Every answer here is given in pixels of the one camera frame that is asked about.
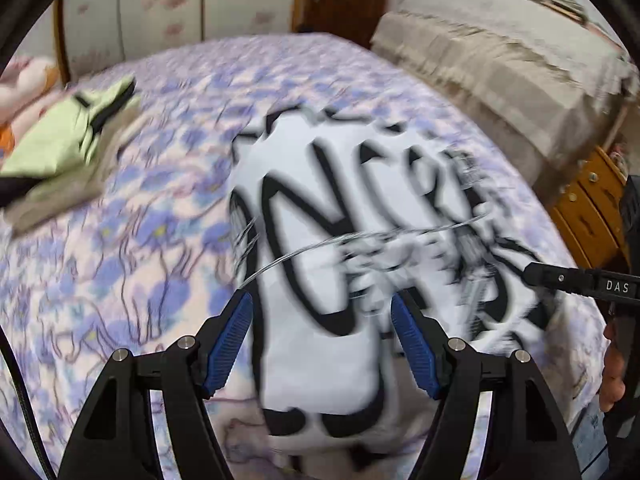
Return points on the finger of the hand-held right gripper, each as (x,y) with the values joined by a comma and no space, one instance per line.
(550,276)

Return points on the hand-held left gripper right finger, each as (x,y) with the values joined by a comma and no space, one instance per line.
(415,350)

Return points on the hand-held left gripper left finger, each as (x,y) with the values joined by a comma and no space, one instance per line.
(227,350)

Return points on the white black-lettered jacket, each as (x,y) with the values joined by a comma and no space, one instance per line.
(310,355)

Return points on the person's right hand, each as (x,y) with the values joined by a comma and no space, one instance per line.
(614,375)

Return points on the wooden drawer cabinet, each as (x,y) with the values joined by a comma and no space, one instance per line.
(585,210)

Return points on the purple floral bedspread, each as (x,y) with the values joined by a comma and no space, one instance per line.
(125,260)

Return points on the beige folded garment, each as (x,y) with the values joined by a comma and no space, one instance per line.
(65,202)

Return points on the light green folded garment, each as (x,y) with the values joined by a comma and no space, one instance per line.
(60,140)

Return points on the pile of books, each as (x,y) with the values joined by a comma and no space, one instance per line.
(555,5)

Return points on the pink bear-print quilt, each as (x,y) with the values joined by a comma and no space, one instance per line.
(20,85)

